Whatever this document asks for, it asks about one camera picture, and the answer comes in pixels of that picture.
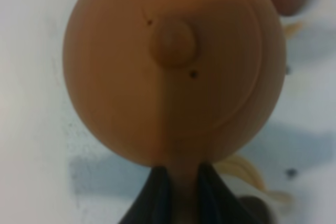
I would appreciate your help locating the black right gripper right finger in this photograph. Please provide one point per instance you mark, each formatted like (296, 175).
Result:
(216, 203)

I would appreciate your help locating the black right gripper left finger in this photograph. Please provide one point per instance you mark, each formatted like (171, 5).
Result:
(154, 203)

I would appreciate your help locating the orange coaster middle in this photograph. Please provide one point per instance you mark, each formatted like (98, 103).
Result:
(241, 168)

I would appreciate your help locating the brown clay teapot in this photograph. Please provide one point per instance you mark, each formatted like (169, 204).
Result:
(174, 83)

